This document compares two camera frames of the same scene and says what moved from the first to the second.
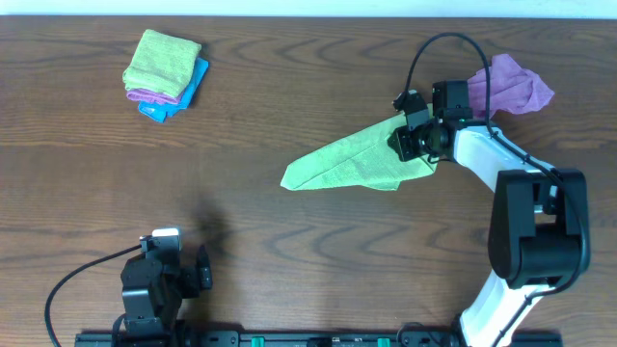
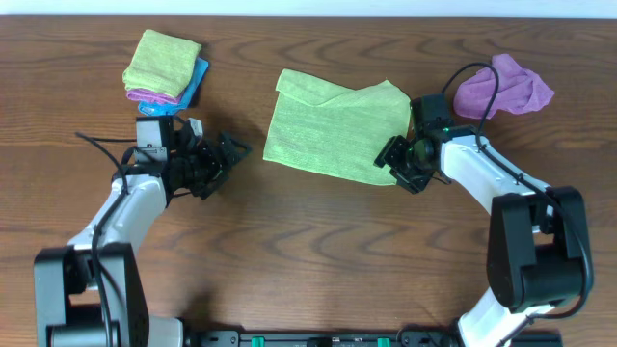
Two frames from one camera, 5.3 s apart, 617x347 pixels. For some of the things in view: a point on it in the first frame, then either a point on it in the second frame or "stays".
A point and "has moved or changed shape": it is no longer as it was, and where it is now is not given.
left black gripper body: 188,283 → 200,167
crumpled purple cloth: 512,88 stays
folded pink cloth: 146,95 stays
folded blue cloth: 160,112 stays
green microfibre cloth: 364,162 has moved or changed shape
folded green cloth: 161,63 stays
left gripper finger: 204,270 → 204,188
